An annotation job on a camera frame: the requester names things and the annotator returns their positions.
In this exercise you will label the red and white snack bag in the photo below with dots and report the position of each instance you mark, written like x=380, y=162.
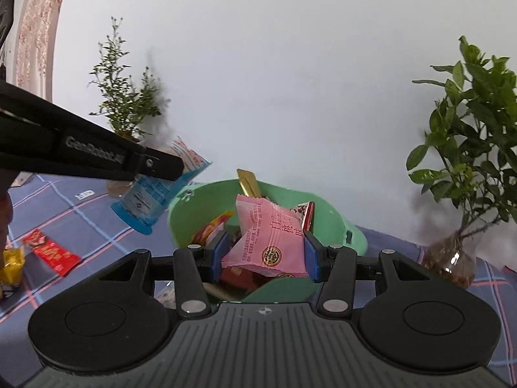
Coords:
x=305, y=214

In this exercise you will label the leafy plant in glass vase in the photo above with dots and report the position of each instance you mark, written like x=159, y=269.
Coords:
x=450, y=258

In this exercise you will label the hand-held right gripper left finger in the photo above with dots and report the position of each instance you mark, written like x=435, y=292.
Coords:
x=220, y=252

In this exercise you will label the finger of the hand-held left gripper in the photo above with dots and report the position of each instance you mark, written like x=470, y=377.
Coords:
x=161, y=165

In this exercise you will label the potted plant in clear cup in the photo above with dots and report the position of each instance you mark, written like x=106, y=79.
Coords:
x=125, y=117

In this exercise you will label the pink floral curtain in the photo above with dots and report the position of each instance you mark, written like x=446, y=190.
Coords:
x=38, y=28

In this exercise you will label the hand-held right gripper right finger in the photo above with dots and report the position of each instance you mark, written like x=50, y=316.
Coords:
x=312, y=256

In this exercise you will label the yellow snack bag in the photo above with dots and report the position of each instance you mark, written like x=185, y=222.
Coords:
x=11, y=268

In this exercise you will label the pink snack packet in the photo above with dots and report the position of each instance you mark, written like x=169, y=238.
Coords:
x=266, y=238

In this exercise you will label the white and blue packet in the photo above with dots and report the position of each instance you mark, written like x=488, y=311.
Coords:
x=145, y=198

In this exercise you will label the long red printed packet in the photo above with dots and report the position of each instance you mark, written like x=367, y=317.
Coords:
x=50, y=252

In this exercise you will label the green plastic bowl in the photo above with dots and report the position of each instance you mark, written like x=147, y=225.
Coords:
x=355, y=246

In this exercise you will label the white cloth tag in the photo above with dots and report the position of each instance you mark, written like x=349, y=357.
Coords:
x=85, y=194

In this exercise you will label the dark red gold stick packet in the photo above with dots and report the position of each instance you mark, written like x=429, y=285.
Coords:
x=249, y=184

